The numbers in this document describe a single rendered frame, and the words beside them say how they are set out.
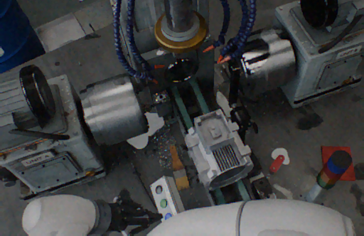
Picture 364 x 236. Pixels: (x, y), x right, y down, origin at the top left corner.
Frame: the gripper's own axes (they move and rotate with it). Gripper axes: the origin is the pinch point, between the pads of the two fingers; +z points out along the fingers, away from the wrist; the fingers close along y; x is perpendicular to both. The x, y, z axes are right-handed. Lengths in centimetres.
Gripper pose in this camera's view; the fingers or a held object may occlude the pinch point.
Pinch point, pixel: (152, 217)
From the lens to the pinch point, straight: 123.3
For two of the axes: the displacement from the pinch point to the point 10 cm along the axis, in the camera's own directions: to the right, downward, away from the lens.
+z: 5.9, 2.2, 7.8
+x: -7.2, 5.7, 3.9
